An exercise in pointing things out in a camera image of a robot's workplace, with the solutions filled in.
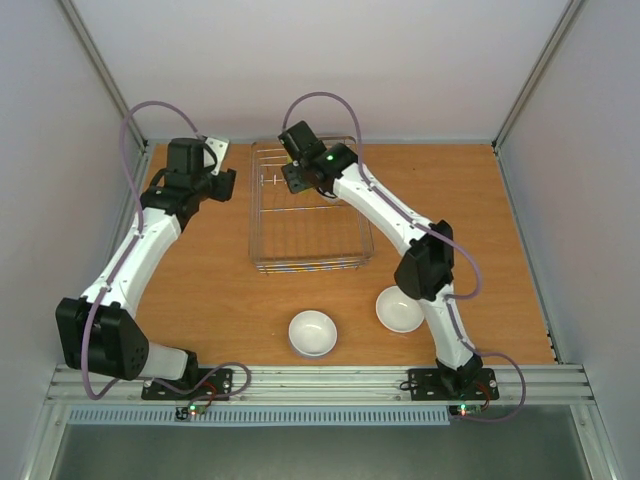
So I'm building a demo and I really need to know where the white ceramic bowl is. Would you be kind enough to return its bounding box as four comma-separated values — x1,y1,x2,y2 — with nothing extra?
320,191,340,204

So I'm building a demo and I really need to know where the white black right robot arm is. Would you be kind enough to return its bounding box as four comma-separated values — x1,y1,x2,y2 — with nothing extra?
278,121,483,398

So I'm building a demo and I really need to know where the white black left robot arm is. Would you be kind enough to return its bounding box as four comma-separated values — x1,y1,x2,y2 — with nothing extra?
55,137,236,398

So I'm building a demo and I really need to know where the white bowl front centre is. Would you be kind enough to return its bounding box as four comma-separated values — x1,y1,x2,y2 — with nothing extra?
288,310,338,359

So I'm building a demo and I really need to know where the left small circuit board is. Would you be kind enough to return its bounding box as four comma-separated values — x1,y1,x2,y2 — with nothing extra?
174,405,208,421

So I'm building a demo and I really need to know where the small circuit board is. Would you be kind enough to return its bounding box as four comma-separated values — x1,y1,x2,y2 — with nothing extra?
174,405,208,421
449,403,485,417

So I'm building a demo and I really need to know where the right small circuit board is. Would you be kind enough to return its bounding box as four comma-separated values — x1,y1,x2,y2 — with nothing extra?
449,403,485,417

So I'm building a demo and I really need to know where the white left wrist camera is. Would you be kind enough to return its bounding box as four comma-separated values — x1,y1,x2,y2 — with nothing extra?
203,136,230,176

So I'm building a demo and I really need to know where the silver wire dish rack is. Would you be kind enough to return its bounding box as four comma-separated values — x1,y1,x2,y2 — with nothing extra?
249,139,374,274

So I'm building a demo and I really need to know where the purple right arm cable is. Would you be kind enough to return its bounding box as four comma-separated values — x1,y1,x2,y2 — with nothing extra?
282,92,527,424

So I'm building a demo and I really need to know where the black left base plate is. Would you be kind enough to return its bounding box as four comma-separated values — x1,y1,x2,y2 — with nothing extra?
141,368,234,401

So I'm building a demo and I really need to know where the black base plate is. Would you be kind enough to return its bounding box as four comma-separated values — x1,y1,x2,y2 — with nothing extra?
141,368,234,401
400,368,500,401

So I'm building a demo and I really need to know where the aluminium front rail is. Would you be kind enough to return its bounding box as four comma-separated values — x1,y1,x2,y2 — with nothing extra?
45,365,595,406

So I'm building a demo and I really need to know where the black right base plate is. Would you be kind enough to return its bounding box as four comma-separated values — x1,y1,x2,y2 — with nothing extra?
400,368,500,401

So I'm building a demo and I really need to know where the grey slotted cable duct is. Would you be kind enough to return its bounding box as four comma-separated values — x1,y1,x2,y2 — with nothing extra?
67,405,450,427

